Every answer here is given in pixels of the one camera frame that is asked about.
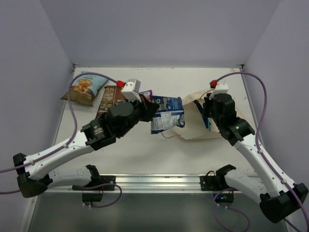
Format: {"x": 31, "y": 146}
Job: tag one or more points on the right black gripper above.
{"x": 205, "y": 104}

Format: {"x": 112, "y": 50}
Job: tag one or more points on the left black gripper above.
{"x": 147, "y": 111}

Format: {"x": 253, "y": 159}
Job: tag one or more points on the purple berry candy bag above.
{"x": 147, "y": 94}

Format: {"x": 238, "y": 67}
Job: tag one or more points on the brown paper bag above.
{"x": 194, "y": 128}

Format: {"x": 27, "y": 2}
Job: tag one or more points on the navy kettle chips bag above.
{"x": 169, "y": 114}

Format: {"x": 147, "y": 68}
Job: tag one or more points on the brown chocolate snack bag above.
{"x": 111, "y": 96}

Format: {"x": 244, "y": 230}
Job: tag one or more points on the gold blue crisps bag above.
{"x": 86, "y": 87}

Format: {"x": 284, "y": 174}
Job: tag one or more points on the green mint candy pack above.
{"x": 208, "y": 123}

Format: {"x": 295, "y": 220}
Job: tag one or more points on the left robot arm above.
{"x": 40, "y": 172}

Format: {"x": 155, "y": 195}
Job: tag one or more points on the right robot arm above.
{"x": 276, "y": 193}

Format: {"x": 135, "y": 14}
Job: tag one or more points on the blue snack box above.
{"x": 201, "y": 110}

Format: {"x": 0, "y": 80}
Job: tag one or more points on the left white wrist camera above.
{"x": 131, "y": 90}

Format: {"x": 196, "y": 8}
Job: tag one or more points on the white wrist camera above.
{"x": 218, "y": 87}
{"x": 131, "y": 90}

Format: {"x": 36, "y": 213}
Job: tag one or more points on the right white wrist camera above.
{"x": 218, "y": 87}

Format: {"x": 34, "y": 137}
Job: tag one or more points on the aluminium mounting rail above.
{"x": 157, "y": 182}

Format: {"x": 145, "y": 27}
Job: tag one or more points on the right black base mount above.
{"x": 215, "y": 182}

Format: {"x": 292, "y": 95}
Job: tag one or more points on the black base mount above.
{"x": 94, "y": 193}
{"x": 215, "y": 182}

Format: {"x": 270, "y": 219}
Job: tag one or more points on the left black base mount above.
{"x": 94, "y": 193}

